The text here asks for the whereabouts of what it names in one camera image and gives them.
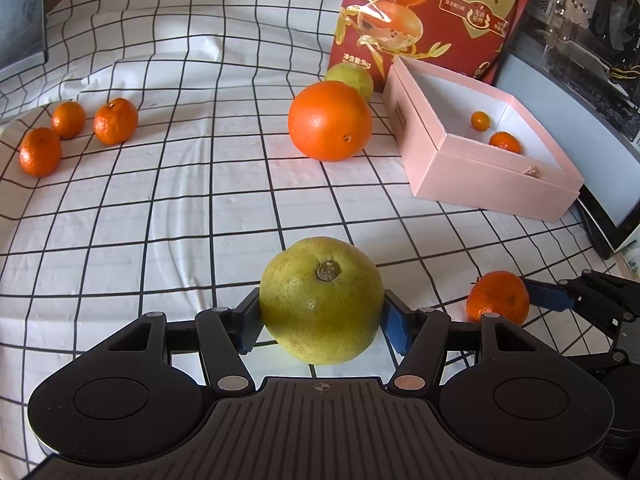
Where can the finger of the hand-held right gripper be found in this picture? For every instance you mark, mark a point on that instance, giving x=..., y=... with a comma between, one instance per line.
x=550, y=296

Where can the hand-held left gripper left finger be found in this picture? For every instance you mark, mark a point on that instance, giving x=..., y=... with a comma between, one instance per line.
x=248, y=320

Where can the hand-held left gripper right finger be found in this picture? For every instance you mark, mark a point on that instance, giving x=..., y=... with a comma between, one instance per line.
x=396, y=322

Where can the mandarin orange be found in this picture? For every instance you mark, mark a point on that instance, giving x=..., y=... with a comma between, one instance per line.
x=40, y=152
x=68, y=120
x=116, y=121
x=495, y=295
x=506, y=141

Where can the large green pomelo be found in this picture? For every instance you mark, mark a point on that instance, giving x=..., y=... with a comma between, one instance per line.
x=320, y=310

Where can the pink cardboard box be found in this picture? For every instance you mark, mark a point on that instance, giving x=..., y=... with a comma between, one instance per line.
x=475, y=185

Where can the large orange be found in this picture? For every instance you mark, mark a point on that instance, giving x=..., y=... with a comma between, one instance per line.
x=327, y=120

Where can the white checked tablecloth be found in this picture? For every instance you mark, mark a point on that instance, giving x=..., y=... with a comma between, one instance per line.
x=150, y=210

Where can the black framed white panel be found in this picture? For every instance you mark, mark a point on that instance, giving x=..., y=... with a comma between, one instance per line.
x=565, y=125

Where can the small kumquat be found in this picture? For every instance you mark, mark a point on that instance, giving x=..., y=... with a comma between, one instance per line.
x=480, y=120

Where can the small green pomelo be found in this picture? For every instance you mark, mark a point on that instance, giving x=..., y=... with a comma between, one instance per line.
x=352, y=75

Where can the computer case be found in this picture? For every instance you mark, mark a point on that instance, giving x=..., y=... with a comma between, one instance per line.
x=590, y=15

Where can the red printed bag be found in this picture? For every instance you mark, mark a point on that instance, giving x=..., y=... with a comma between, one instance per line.
x=450, y=10

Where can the shiny metal appliance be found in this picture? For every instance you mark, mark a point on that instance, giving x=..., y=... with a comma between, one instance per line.
x=20, y=10

